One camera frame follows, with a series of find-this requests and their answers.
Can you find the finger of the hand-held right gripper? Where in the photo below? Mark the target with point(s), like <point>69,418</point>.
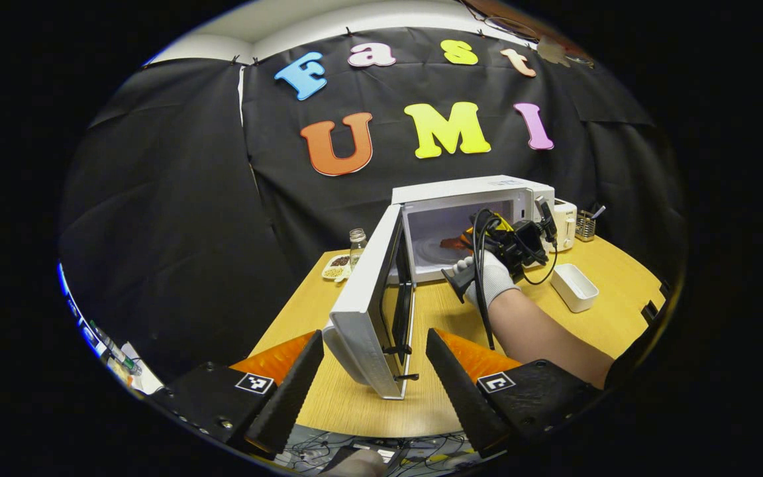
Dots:
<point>497,228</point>

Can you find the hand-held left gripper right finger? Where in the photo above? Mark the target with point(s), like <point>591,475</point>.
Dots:
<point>461,391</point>

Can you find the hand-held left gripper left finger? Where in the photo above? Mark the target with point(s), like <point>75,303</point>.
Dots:
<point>289,391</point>

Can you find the brown meat piece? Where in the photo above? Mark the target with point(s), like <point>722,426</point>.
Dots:
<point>453,243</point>

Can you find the white microwave oven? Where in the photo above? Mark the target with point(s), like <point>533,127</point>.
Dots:
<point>361,298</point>

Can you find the white toaster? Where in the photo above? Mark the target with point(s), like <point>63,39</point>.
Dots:
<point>565,222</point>

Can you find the white rectangular plastic tray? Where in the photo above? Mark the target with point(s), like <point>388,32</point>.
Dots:
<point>573,286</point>

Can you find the small dish of beans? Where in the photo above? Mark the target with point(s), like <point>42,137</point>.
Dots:
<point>336,266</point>

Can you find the clear plastic bottle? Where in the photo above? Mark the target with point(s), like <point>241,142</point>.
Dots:
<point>357,246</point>

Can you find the black table clamp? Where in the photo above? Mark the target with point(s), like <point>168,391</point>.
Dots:
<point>650,311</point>

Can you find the white paper sheet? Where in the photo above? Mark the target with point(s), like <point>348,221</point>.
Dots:
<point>143,374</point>

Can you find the green pen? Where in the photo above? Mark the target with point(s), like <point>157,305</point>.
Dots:
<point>116,354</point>

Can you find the blue lit screen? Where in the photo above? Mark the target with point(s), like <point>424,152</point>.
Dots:
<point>73,305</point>

